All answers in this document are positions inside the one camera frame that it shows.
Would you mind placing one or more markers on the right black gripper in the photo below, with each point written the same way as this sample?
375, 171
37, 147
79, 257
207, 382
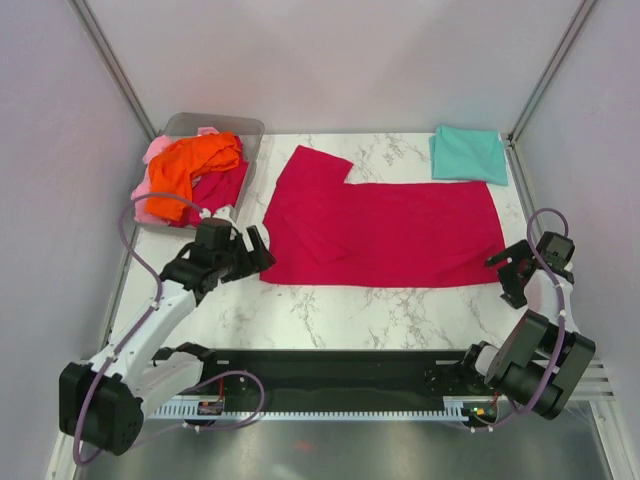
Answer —
513, 294

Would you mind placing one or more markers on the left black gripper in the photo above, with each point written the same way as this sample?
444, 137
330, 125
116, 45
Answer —
254, 261

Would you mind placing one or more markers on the crimson red t shirt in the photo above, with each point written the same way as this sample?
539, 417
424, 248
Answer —
325, 231

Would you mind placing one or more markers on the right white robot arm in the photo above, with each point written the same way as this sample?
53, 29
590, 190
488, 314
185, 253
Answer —
539, 281

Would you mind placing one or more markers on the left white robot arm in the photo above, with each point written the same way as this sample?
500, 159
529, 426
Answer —
105, 401

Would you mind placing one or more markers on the magenta t shirt in bin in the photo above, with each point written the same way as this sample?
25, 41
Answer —
219, 189

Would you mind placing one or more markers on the folded teal t shirt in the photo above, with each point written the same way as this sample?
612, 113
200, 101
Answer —
468, 155

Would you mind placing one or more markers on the grey plastic bin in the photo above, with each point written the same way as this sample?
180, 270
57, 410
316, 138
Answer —
184, 125

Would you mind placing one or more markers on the orange t shirt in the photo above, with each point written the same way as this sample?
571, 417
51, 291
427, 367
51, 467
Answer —
207, 169

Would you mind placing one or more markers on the light pink t shirt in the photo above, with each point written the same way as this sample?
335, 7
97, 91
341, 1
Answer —
171, 168

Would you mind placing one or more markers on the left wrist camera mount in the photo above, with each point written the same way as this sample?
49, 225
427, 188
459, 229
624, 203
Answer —
216, 229

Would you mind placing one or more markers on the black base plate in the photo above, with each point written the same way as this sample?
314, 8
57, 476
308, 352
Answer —
315, 381

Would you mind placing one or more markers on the white slotted cable duct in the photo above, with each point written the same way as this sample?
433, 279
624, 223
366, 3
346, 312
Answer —
453, 409

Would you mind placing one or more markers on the right aluminium frame post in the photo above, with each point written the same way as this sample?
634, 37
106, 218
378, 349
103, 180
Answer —
563, 48

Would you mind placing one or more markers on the aluminium frame post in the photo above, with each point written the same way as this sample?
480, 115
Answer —
563, 48
90, 23

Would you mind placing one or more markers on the left aluminium frame post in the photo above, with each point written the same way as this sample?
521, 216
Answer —
90, 23

